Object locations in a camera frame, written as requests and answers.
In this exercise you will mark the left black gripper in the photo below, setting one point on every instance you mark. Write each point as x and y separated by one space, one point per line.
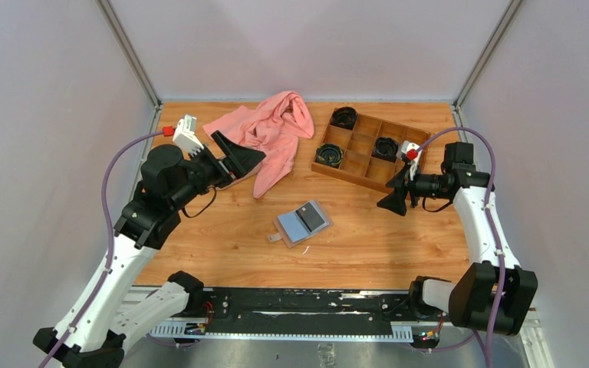
231 147

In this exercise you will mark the beige oval card tray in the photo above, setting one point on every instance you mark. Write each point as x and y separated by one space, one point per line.
236 181

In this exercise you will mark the rolled belt middle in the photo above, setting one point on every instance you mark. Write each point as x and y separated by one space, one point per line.
385 148

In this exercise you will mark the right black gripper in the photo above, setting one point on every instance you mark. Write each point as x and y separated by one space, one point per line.
395 202

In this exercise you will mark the rolled belt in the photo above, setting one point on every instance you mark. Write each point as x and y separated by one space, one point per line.
344 117
329 154
385 148

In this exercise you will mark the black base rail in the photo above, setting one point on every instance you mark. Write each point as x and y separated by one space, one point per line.
323 315

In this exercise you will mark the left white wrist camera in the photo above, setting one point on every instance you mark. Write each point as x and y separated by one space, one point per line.
185 135

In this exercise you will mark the rolled belt back left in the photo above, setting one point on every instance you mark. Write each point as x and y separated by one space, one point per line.
344 117

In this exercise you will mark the pink cloth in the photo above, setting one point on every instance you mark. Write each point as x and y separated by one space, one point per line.
274 127

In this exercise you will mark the wooden divided tray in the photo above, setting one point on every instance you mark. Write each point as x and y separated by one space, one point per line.
358 167

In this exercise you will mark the rolled belt front left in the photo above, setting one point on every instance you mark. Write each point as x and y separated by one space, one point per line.
329 154

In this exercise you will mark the black VIP credit card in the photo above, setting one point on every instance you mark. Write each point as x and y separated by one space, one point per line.
311 216

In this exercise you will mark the pink card holder wallet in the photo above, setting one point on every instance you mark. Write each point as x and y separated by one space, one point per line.
291 231

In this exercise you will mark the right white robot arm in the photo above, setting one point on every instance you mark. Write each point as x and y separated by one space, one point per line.
495 292

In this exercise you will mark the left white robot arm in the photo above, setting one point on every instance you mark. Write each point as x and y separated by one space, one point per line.
94 333

